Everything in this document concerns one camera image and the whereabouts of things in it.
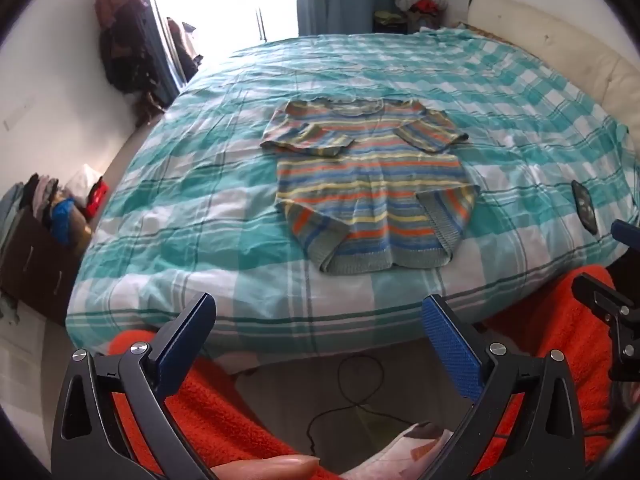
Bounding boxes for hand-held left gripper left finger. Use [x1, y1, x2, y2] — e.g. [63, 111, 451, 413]
[50, 291, 236, 480]

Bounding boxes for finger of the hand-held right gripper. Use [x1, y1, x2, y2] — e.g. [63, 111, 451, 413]
[611, 219, 640, 254]
[571, 272, 640, 382]

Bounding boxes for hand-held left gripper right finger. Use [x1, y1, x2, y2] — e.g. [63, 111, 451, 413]
[421, 294, 587, 480]

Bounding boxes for striped knit sweater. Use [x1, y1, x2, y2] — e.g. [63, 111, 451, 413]
[260, 99, 481, 277]

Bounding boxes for stack of folded clothes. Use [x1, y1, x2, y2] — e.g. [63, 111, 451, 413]
[20, 172, 68, 228]

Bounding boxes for dark hanging clothes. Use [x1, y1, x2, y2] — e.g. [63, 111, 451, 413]
[95, 0, 173, 128]

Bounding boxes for pile of clothes on nightstand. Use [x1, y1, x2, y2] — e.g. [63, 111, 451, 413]
[390, 0, 448, 28]

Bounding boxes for person's left hand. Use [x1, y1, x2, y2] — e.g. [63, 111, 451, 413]
[210, 455, 321, 480]

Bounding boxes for black handheld device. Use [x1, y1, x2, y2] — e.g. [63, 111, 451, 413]
[571, 180, 599, 235]

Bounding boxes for orange fleece pants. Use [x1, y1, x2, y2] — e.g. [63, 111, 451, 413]
[107, 265, 632, 480]

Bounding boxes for printed pale cloth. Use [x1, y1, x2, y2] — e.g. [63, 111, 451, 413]
[345, 422, 453, 478]

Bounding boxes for bed with teal plaid sheet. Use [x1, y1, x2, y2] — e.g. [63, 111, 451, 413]
[66, 27, 633, 361]

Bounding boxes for red bag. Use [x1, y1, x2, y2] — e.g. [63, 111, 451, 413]
[82, 180, 110, 219]

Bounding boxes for brown wooden dresser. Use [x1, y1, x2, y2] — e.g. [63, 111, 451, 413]
[0, 200, 90, 326]

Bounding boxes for blue bag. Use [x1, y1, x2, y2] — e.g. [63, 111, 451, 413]
[50, 199, 77, 242]

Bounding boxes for white bag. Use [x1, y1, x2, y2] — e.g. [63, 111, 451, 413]
[65, 162, 103, 197]

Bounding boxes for cream padded headboard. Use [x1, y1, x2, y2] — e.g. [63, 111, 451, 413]
[467, 0, 640, 126]

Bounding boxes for brown hanging garment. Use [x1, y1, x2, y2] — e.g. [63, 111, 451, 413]
[167, 17, 202, 83]

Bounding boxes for dark nightstand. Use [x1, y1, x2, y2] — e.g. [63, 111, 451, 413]
[372, 10, 436, 35]

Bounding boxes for balcony glass door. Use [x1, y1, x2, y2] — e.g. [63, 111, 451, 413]
[147, 0, 301, 46]

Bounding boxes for black cable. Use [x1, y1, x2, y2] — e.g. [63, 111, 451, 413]
[307, 352, 386, 456]

